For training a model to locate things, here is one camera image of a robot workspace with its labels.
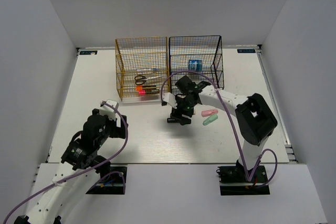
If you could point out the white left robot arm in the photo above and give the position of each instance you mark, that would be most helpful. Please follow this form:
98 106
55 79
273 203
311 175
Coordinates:
81 167

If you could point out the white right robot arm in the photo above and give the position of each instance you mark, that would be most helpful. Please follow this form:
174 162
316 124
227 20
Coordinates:
256 121

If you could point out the green cap highlighter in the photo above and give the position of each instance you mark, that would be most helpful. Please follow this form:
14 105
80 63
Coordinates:
171 120

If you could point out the clear spray bottle blue cap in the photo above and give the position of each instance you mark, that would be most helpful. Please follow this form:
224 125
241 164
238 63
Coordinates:
147 70

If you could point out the orange cap highlighter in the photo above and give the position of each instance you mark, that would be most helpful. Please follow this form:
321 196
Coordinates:
139 88

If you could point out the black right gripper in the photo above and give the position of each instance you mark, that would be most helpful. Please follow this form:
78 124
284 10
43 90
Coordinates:
178 112

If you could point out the pink translucent highlighter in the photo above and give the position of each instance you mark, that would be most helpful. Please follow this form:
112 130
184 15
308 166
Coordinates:
210 112

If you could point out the pink cap highlighter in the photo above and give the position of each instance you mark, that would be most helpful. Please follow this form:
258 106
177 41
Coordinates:
148 92

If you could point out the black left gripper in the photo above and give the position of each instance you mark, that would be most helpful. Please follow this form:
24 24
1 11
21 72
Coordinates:
118 131

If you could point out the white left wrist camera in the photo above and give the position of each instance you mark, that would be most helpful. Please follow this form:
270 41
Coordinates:
108 108

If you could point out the black wire basket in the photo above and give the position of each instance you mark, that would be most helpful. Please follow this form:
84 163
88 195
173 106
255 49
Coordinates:
198 57

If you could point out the dark right table label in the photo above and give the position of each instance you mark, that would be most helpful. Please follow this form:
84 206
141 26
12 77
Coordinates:
246 51

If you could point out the blue tape box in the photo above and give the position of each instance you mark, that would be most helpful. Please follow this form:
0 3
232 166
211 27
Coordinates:
195 65

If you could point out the gold wire basket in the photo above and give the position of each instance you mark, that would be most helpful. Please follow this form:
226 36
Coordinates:
136 53

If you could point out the dark left table label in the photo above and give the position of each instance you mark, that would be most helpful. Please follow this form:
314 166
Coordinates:
88 52

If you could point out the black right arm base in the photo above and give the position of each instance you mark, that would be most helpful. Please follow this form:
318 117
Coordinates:
233 182

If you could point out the green translucent highlighter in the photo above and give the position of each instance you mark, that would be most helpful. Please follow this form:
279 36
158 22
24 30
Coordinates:
210 119

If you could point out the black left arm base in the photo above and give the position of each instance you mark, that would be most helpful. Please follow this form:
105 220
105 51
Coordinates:
112 184

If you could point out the dark table label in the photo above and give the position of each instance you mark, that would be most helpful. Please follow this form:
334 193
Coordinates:
88 52
246 51

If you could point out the black handled scissors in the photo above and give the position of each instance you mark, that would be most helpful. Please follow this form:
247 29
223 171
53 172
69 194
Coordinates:
140 80

